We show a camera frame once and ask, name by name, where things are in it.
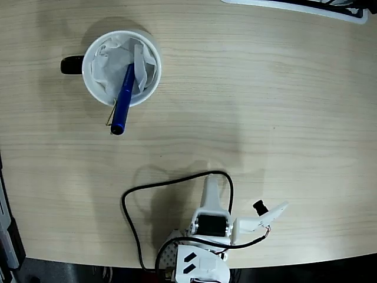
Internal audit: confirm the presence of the white gripper body with motor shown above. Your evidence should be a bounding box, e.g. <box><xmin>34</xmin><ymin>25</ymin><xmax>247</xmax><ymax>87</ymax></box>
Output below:
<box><xmin>188</xmin><ymin>208</ymin><xmax>235</xmax><ymax>245</ymax></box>

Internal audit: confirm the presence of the blue metal pen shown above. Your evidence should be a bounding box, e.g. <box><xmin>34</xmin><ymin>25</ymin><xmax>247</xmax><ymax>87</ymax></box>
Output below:
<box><xmin>105</xmin><ymin>63</ymin><xmax>137</xmax><ymax>136</ymax></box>

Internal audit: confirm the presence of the white crumpled tissue paper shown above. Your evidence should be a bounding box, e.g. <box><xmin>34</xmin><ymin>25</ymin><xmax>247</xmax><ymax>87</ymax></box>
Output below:
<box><xmin>90</xmin><ymin>34</ymin><xmax>157</xmax><ymax>100</ymax></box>

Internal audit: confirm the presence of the thin black cable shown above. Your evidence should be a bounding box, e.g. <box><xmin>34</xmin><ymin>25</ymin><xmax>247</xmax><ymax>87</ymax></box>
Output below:
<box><xmin>155</xmin><ymin>226</ymin><xmax>272</xmax><ymax>271</ymax></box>

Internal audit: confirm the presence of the small black gripper camera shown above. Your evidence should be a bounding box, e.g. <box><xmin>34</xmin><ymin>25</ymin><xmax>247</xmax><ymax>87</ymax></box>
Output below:
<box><xmin>252</xmin><ymin>199</ymin><xmax>269</xmax><ymax>218</ymax></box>

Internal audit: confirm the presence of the thick black cable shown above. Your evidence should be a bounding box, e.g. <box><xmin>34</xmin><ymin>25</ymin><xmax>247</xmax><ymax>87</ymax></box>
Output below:
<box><xmin>121</xmin><ymin>170</ymin><xmax>235</xmax><ymax>271</ymax></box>

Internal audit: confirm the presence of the white mug with black handle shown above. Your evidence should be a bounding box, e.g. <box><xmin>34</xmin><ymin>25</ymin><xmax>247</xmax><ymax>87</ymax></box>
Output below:
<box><xmin>60</xmin><ymin>28</ymin><xmax>163</xmax><ymax>108</ymax></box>

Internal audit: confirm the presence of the grey metal frame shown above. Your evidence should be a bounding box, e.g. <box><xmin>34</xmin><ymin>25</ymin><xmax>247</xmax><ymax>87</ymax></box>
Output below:
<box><xmin>0</xmin><ymin>179</ymin><xmax>27</xmax><ymax>271</ymax></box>

